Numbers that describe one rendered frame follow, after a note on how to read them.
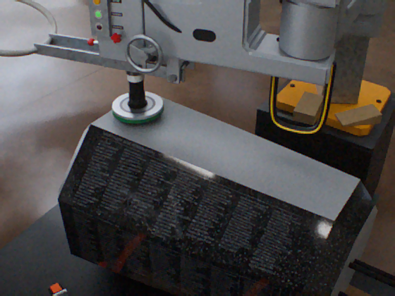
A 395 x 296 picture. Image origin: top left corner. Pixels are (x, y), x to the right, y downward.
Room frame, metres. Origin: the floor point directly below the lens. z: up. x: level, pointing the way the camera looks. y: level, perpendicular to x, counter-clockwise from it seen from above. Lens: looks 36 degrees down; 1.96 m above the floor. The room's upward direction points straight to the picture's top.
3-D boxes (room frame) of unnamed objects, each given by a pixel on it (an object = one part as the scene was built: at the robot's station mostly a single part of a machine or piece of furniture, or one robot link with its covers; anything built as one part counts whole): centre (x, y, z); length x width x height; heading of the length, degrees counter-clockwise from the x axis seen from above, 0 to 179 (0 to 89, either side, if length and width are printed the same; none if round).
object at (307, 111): (1.92, -0.51, 0.81); 0.20 x 0.10 x 0.05; 155
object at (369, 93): (2.10, -0.69, 0.76); 0.49 x 0.49 x 0.05; 57
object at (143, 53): (1.61, 0.18, 1.22); 0.15 x 0.10 x 0.15; 70
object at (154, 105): (1.76, 0.25, 0.90); 0.21 x 0.21 x 0.01
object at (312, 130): (1.53, -0.37, 1.08); 0.23 x 0.03 x 0.32; 70
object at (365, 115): (1.86, -0.74, 0.80); 0.20 x 0.10 x 0.05; 101
